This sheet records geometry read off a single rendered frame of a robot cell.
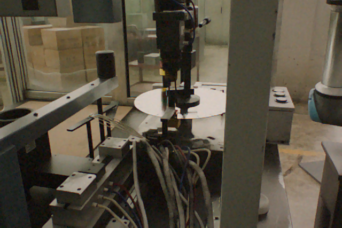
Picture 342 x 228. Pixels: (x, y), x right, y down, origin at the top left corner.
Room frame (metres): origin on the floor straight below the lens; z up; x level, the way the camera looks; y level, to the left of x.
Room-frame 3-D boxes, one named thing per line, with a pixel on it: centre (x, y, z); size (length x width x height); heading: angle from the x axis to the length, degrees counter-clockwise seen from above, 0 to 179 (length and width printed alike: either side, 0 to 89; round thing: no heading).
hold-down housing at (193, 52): (0.87, -0.05, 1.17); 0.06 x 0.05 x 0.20; 156
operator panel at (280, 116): (1.15, -0.43, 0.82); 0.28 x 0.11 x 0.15; 165
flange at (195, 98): (0.95, -0.04, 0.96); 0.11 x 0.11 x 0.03
